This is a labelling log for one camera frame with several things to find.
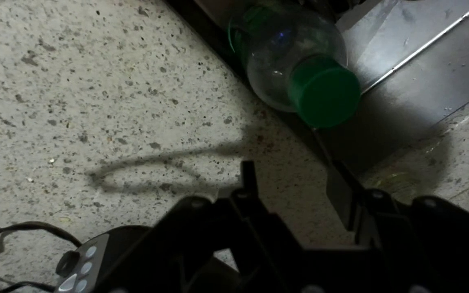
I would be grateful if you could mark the stainless steel sink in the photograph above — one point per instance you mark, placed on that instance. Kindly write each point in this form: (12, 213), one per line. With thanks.
(436, 49)

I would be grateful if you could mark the black and silver toaster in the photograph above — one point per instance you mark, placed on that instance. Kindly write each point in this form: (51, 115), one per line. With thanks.
(85, 265)

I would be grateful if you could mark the green plastic bottle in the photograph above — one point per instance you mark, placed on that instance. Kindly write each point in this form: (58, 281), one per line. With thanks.
(300, 49)

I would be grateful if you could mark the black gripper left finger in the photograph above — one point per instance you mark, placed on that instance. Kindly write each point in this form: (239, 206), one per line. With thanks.
(248, 216)

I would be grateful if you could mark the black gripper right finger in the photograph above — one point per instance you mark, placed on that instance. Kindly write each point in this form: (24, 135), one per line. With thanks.
(424, 244)

